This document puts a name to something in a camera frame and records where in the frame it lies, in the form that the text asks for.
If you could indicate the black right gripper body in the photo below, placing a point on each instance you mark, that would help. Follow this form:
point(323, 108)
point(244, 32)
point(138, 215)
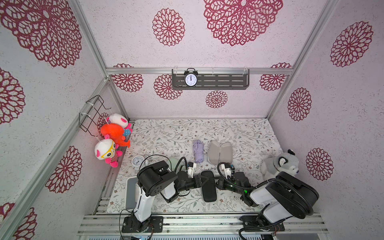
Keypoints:
point(225, 181)

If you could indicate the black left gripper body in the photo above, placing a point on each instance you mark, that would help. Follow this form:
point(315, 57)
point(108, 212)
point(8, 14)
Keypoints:
point(190, 185)

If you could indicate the mint green zippered umbrella case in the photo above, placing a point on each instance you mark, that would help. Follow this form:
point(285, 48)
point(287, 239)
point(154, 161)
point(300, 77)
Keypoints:
point(173, 163)

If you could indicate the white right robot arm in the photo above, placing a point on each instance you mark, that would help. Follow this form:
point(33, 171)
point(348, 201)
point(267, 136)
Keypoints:
point(285, 196)

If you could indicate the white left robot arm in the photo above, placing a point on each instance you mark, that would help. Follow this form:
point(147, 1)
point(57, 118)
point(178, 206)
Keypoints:
point(158, 178)

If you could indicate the purple folded umbrella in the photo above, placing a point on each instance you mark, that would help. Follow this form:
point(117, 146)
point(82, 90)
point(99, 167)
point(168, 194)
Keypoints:
point(198, 150)

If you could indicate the white table alarm clock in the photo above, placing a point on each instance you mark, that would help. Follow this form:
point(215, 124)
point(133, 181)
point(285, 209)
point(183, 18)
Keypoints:
point(139, 161)

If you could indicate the grey tray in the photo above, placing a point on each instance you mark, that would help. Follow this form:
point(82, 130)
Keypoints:
point(132, 193)

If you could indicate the grey husky plush toy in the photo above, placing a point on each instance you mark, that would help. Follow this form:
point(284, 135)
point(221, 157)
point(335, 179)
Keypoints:
point(285, 162)

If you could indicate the striped plush doll with glasses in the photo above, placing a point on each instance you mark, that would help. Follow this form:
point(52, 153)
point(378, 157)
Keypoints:
point(106, 150)

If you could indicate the orange plush toy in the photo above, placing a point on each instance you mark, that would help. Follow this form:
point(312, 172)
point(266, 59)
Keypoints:
point(115, 132)

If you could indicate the white pink plush doll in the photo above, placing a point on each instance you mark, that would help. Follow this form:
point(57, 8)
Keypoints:
point(122, 122)

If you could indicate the black alarm clock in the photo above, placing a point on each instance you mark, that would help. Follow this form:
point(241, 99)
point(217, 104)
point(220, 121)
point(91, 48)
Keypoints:
point(191, 77)

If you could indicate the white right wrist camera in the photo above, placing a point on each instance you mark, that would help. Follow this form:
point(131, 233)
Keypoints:
point(229, 170)

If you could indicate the grey wall shelf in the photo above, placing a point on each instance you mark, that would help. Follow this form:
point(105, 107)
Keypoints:
point(213, 81)

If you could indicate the black wire basket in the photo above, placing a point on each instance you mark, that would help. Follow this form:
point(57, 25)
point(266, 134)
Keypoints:
point(88, 119)

